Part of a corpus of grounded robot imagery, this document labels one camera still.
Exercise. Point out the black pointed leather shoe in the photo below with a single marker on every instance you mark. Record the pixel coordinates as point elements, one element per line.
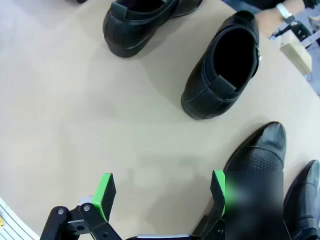
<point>305,200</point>
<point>265,145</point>

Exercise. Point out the white slatted panel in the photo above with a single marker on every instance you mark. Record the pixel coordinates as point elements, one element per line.
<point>12,225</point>

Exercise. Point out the person's left forearm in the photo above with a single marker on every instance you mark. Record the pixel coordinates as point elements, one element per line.
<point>302,3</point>

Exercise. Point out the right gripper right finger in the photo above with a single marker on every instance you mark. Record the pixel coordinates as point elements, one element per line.
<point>218,190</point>

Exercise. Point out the black leather loafer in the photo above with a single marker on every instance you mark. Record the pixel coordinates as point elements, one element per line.
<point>130,35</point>
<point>200,92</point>

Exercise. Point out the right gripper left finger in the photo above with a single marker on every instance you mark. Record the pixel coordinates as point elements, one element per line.
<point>105,197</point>

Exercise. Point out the light wooden box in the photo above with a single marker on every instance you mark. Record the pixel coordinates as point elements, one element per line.
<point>296,53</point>

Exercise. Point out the silver wristwatch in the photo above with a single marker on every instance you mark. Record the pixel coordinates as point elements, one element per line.
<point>285,12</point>

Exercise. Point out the person's left hand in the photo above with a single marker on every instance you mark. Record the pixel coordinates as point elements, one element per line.
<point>267,22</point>

